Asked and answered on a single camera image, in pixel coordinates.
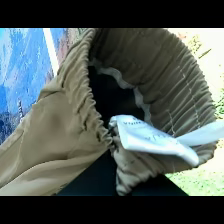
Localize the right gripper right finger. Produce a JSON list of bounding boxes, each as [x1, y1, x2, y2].
[[130, 173, 190, 197]]

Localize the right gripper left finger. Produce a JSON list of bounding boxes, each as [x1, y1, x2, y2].
[[56, 149, 118, 197]]

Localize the khaki elastic-waist pants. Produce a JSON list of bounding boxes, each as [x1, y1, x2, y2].
[[0, 27, 224, 197]]

